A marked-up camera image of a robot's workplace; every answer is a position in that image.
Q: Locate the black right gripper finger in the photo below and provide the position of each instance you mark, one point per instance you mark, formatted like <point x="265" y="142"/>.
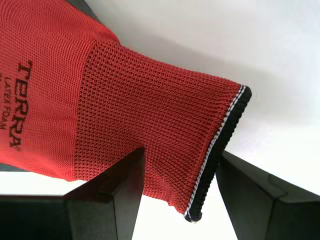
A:
<point x="275" y="207"/>
<point x="75" y="215"/>

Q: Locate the red black work glove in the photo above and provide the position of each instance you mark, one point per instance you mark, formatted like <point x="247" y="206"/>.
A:
<point x="125" y="112"/>

